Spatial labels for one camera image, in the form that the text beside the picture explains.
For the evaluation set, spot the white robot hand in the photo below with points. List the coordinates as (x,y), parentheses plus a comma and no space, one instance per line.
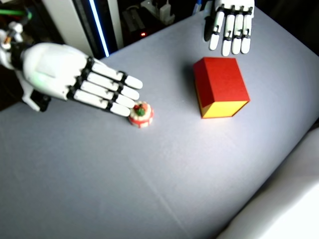
(236,27)
(47,69)

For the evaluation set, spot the red box with yellow inside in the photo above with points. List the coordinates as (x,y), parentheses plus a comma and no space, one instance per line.
(221,82)

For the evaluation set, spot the small red white toy cake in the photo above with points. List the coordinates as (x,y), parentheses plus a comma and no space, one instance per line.
(142,117)

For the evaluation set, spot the white column with blue light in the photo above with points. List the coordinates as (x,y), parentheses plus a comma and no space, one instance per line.
(74,22)

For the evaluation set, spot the white power adapter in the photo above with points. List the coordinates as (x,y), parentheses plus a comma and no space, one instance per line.
(167,12)

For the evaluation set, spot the black device with red light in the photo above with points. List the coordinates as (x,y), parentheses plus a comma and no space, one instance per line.
(142,32)

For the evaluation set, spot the grey table cloth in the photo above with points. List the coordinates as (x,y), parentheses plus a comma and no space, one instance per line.
(124,174)

